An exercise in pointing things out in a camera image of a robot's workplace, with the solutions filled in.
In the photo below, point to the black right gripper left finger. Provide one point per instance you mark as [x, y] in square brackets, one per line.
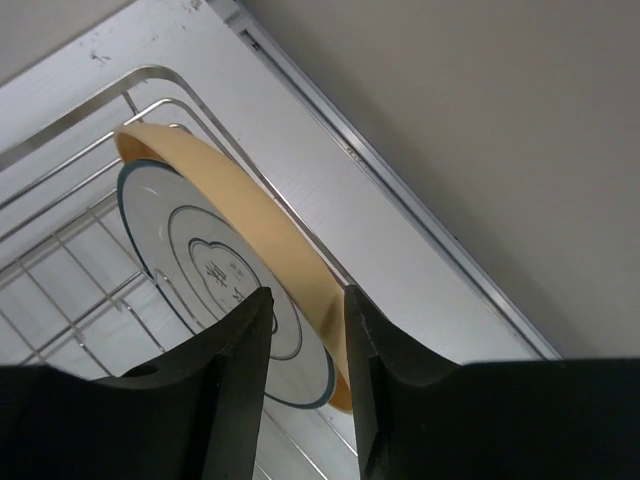
[193, 412]

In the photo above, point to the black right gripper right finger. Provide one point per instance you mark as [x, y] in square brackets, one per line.
[419, 415]

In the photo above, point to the grey white lined plate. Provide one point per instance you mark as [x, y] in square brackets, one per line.
[204, 269]

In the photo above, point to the metal wire dish rack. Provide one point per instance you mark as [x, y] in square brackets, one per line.
[73, 292]

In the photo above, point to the aluminium table edge rail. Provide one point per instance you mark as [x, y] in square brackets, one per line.
[236, 17]

